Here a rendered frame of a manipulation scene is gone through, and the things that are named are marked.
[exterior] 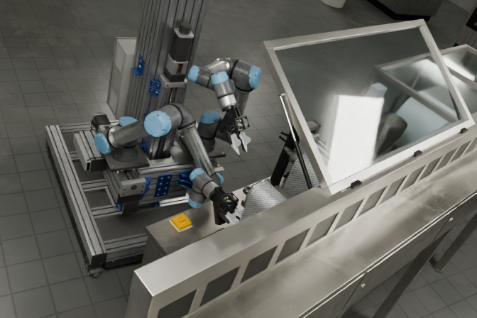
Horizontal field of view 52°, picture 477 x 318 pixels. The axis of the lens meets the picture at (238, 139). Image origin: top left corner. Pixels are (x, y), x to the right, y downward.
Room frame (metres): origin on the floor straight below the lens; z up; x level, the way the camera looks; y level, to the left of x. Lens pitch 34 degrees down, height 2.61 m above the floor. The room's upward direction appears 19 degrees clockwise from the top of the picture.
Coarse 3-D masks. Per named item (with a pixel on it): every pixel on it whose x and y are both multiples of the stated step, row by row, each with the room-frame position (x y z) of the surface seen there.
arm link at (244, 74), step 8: (240, 64) 2.34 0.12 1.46; (248, 64) 2.36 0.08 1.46; (232, 72) 2.31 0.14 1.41; (240, 72) 2.31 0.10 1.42; (248, 72) 2.31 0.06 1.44; (256, 72) 2.32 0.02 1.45; (240, 80) 2.30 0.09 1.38; (248, 80) 2.29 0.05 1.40; (256, 80) 2.31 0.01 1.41; (240, 88) 2.31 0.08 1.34; (248, 88) 2.31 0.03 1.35; (240, 96) 2.33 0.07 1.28; (248, 96) 2.37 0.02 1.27; (240, 104) 2.33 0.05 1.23; (240, 112) 2.35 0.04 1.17; (216, 136) 2.36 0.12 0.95; (224, 136) 2.35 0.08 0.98
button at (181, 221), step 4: (176, 216) 1.67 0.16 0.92; (180, 216) 1.68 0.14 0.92; (184, 216) 1.69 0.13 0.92; (172, 220) 1.65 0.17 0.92; (176, 220) 1.65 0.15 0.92; (180, 220) 1.66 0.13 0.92; (184, 220) 1.66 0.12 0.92; (188, 220) 1.67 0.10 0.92; (176, 224) 1.63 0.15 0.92; (180, 224) 1.63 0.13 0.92; (184, 224) 1.64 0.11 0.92; (188, 224) 1.65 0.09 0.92; (180, 228) 1.61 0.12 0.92; (184, 228) 1.63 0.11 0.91
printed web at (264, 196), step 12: (300, 168) 1.76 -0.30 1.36; (312, 168) 1.74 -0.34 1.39; (288, 180) 1.77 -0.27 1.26; (300, 180) 1.74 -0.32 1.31; (312, 180) 1.71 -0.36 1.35; (252, 192) 1.59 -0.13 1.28; (264, 192) 1.59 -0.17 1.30; (276, 192) 1.60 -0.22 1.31; (288, 192) 1.76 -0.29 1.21; (300, 192) 1.72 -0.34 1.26; (252, 204) 1.57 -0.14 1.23; (264, 204) 1.54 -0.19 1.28
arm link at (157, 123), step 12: (168, 108) 1.90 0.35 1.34; (144, 120) 1.85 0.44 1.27; (156, 120) 1.81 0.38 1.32; (168, 120) 1.83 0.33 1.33; (180, 120) 1.90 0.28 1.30; (108, 132) 1.94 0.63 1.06; (120, 132) 1.91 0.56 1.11; (132, 132) 1.88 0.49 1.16; (144, 132) 1.85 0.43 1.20; (156, 132) 1.80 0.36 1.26; (96, 144) 1.94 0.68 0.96; (108, 144) 1.90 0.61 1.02; (120, 144) 1.92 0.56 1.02
